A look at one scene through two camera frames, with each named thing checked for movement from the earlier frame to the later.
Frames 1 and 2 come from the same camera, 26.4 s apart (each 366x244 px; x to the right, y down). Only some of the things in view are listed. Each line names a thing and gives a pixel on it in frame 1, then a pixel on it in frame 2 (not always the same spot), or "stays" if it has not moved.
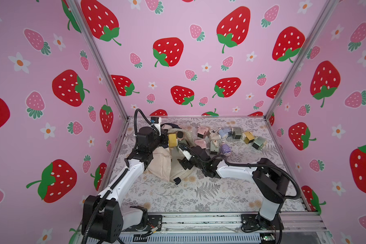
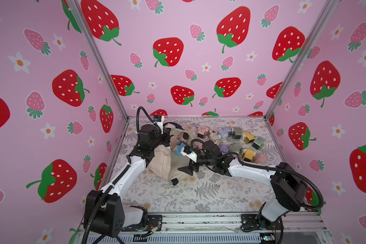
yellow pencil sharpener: (173, 140) → (248, 155)
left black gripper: (162, 137) stays
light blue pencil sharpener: (225, 132) stays
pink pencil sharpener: (203, 131) stays
